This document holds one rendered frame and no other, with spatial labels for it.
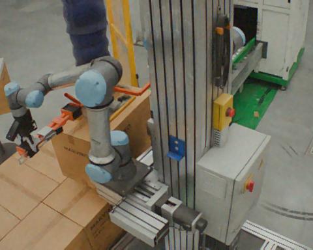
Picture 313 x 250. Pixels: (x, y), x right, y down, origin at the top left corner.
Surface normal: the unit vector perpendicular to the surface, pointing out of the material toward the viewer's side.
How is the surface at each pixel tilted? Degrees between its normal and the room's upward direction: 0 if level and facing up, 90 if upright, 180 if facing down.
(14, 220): 0
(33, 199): 0
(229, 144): 0
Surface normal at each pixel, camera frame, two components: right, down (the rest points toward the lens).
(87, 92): -0.36, 0.47
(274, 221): -0.07, -0.80
